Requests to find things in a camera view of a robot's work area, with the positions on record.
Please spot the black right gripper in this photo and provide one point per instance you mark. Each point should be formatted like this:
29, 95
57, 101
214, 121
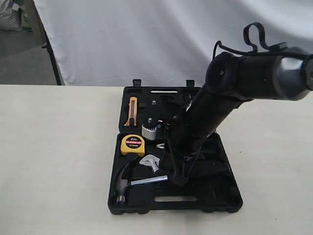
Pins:
192, 128

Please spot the adjustable wrench black handle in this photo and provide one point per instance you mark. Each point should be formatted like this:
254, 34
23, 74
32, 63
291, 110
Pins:
151, 161

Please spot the yellow tape measure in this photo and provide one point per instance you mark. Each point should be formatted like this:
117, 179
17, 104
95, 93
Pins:
133, 144

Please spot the steel claw hammer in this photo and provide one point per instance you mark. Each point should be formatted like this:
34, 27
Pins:
121, 185

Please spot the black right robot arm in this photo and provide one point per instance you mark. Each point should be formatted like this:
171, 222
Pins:
229, 82

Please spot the black plastic tool case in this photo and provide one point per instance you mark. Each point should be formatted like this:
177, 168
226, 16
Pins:
211, 185

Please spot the orange utility knife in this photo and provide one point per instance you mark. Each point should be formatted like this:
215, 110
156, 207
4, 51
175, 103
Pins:
132, 112

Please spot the white backdrop cloth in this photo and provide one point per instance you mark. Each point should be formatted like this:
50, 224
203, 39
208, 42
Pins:
161, 42

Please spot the black backdrop stand pole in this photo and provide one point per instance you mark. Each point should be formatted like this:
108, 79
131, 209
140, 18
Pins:
49, 49

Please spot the green white bag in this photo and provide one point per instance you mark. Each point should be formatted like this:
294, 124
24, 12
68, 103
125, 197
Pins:
26, 27

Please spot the grey sack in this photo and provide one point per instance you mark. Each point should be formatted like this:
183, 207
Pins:
10, 19

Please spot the orange handled pliers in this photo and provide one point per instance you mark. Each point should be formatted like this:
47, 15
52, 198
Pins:
161, 145

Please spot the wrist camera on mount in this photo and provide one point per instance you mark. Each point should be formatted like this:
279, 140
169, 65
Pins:
156, 110

